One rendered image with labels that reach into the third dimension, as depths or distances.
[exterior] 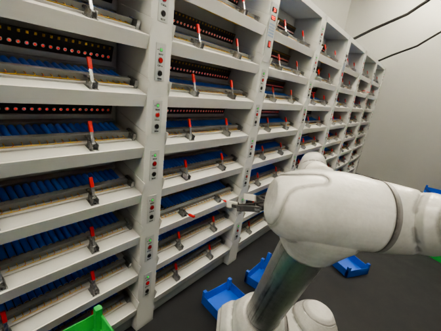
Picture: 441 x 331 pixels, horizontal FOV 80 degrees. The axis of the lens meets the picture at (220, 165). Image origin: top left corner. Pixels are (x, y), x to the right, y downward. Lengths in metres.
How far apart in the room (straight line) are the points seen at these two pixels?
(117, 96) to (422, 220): 0.83
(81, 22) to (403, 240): 0.87
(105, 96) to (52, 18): 0.23
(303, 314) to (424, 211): 0.59
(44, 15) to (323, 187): 0.74
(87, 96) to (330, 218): 0.72
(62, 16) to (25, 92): 0.21
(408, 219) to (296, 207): 0.18
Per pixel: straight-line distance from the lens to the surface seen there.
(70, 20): 0.87
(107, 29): 0.91
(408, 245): 0.54
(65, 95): 0.86
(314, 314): 0.99
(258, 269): 1.90
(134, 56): 1.05
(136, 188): 1.09
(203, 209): 1.40
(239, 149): 1.56
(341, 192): 0.47
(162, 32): 1.02
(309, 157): 1.08
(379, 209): 0.49
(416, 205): 0.53
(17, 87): 0.82
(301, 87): 2.15
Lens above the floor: 1.13
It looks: 17 degrees down
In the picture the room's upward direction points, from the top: 8 degrees clockwise
